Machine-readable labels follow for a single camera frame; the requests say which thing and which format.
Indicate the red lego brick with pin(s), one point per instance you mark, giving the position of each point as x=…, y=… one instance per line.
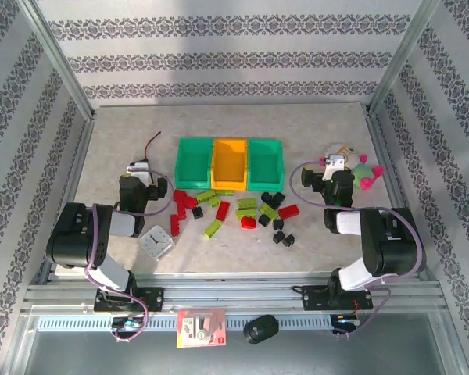
x=175, y=225
x=222, y=210
x=180, y=194
x=288, y=211
x=181, y=211
x=190, y=202
x=249, y=222

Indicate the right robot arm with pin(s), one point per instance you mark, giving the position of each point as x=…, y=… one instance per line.
x=387, y=242

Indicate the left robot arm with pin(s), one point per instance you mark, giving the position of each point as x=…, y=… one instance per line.
x=78, y=234

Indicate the plush toy with glasses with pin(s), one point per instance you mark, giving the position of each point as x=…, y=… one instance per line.
x=365, y=172

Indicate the green plastic bin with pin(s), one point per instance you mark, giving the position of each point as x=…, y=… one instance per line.
x=191, y=164
x=263, y=166

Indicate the white square alarm clock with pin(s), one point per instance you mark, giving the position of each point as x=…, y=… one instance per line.
x=156, y=242

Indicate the yellow plastic bin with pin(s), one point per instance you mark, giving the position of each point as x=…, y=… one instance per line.
x=228, y=164

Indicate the small circuit board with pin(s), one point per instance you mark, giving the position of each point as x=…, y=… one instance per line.
x=127, y=323
x=346, y=320

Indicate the red carded retail package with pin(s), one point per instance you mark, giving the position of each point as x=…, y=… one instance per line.
x=201, y=328

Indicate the black computer mouse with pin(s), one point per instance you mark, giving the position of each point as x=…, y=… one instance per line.
x=260, y=330

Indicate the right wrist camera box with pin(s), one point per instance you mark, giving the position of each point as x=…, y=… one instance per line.
x=334, y=166

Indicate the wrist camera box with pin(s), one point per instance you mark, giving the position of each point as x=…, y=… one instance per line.
x=334, y=166
x=138, y=168

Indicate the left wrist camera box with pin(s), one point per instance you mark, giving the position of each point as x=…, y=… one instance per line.
x=138, y=168

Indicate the aluminium side rail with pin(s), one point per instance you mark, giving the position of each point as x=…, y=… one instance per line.
x=68, y=195
x=394, y=195

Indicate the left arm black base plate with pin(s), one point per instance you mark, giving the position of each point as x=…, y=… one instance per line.
x=152, y=298

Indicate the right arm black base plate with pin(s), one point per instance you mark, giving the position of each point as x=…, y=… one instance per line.
x=312, y=298

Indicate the aluminium front rail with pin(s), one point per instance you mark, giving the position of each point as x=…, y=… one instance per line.
x=226, y=293

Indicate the aluminium frame post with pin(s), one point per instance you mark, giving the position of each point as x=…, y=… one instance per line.
x=404, y=54
x=54, y=54

